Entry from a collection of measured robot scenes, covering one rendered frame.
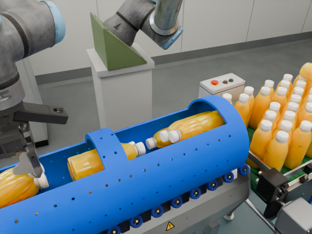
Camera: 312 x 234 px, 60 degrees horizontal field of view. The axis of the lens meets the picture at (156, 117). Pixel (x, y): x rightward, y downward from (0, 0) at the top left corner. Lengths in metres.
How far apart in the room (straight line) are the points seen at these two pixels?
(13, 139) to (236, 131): 0.62
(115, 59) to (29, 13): 0.86
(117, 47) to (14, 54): 0.88
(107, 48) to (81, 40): 2.23
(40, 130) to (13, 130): 1.97
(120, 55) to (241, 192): 0.86
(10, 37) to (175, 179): 0.54
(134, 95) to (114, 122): 0.20
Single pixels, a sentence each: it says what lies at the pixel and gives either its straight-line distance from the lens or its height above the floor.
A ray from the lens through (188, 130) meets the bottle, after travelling 0.86.
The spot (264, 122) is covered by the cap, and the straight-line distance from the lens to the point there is 1.09.
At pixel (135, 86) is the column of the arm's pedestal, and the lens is 1.55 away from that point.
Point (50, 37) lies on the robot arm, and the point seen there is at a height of 1.53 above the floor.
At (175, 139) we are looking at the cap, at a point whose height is 1.17.
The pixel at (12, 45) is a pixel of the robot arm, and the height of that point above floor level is 1.54.
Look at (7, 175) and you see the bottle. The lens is 0.74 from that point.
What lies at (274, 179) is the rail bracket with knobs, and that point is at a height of 1.00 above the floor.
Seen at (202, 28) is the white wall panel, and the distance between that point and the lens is 4.16.
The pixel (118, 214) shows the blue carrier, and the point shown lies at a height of 1.09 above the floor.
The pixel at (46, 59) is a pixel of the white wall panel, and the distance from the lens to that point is 3.66.
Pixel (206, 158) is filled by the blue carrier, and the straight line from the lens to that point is 0.83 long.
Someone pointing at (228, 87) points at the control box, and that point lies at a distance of 1.32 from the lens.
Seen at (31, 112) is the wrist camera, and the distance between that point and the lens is 0.63.
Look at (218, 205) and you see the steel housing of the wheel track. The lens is 1.09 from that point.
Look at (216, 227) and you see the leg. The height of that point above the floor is 0.62.
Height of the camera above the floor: 1.73
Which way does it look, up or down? 36 degrees down
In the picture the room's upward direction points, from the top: straight up
